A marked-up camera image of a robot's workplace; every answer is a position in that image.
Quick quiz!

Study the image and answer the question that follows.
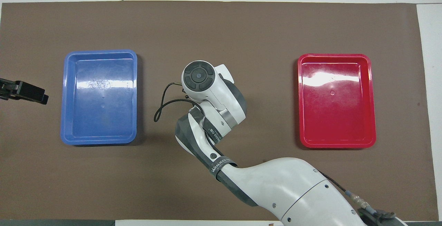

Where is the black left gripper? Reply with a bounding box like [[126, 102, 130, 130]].
[[0, 78, 49, 105]]

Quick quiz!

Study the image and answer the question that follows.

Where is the blue plastic tray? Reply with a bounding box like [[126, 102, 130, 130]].
[[60, 49, 138, 146]]

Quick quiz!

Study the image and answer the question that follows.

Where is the brown table mat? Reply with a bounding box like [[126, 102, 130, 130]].
[[0, 1, 439, 221]]

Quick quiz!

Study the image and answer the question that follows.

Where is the red plastic tray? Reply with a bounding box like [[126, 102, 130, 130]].
[[297, 54, 377, 149]]

